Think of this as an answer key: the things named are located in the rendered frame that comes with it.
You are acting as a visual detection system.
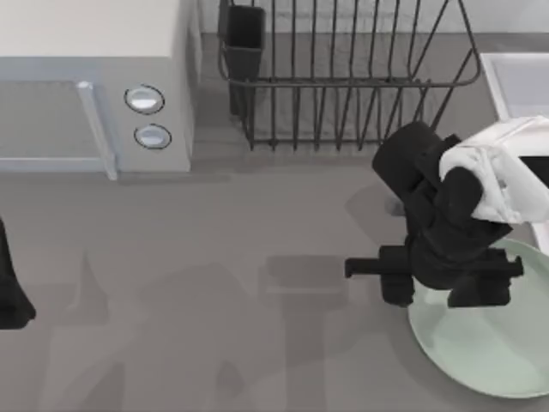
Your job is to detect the pale green plate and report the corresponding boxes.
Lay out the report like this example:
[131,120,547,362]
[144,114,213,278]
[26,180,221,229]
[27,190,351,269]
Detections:
[407,238,549,399]

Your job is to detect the white sink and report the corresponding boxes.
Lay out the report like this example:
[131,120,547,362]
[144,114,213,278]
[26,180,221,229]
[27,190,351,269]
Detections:
[479,51,549,255]

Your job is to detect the small silver microwave knob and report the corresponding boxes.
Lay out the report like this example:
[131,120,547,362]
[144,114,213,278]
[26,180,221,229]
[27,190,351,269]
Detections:
[133,123,173,151]

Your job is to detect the black utensil holder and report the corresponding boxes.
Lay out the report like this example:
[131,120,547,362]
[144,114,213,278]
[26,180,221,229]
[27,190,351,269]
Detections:
[218,0,267,117]

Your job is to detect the large silver microwave knob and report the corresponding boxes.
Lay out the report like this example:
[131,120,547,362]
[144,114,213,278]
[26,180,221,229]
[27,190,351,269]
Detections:
[124,83,166,116]

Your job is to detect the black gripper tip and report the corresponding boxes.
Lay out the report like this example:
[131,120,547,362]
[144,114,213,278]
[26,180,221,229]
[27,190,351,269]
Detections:
[0,218,38,331]

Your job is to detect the glass microwave door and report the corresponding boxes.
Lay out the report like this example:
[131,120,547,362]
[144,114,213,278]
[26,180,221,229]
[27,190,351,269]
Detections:
[0,79,118,181]

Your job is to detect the pale microwave oven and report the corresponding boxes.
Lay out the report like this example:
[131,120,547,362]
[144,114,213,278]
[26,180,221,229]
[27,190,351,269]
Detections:
[0,0,203,181]

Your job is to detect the dark wire dish rack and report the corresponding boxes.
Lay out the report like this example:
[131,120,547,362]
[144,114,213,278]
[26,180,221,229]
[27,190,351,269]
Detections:
[217,0,481,153]

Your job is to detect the clear microwave door handle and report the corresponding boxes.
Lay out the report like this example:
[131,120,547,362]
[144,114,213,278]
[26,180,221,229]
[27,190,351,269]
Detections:
[75,81,119,181]

